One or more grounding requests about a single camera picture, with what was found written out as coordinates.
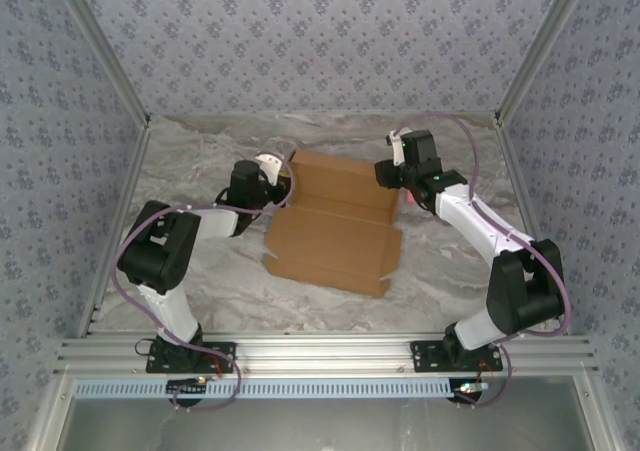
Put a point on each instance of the grey metal lower panel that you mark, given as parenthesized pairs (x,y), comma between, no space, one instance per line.
(320,426)

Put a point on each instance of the aluminium frame post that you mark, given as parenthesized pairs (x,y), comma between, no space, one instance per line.
(102,51)
(545,46)

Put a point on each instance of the small black controller board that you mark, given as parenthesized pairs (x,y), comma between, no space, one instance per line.
(467,390)
(185,386)

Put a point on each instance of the aluminium mounting rail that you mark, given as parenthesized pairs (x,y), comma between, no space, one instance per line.
(320,353)

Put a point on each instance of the brown cardboard paper box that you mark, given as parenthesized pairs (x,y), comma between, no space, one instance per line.
(340,241)

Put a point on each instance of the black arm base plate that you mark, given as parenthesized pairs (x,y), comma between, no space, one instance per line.
(425,356)
(222,356)

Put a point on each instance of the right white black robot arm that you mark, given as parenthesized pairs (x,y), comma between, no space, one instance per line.
(480,216)

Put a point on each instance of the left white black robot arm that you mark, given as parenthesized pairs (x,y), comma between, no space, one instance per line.
(175,306)

